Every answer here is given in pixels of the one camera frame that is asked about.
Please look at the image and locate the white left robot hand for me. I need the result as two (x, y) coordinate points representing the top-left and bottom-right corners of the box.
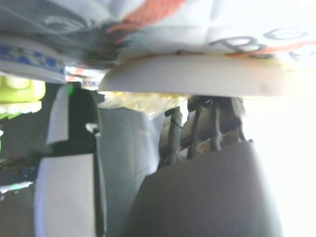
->
(34, 82), (283, 237)

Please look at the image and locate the clear bag of yellow corn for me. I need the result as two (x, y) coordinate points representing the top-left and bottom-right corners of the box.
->
(100, 90), (190, 118)

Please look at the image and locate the green cabbage toy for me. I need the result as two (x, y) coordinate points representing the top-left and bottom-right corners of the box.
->
(0, 75), (47, 120)

